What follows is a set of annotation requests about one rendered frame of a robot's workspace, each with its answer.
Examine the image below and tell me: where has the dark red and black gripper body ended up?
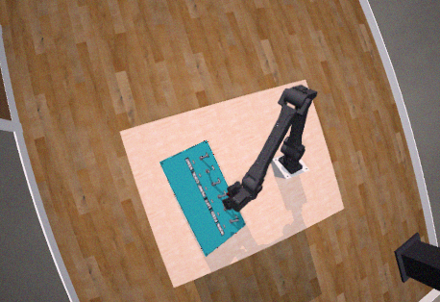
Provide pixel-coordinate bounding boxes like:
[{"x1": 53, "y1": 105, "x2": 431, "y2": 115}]
[{"x1": 227, "y1": 181, "x2": 242, "y2": 195}]

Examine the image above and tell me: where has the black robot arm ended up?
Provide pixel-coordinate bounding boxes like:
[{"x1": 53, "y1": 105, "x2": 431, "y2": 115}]
[{"x1": 222, "y1": 85, "x2": 317, "y2": 212}]

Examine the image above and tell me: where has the teal control panel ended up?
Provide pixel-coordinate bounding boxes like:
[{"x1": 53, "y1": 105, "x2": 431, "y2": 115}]
[{"x1": 159, "y1": 140, "x2": 246, "y2": 256}]

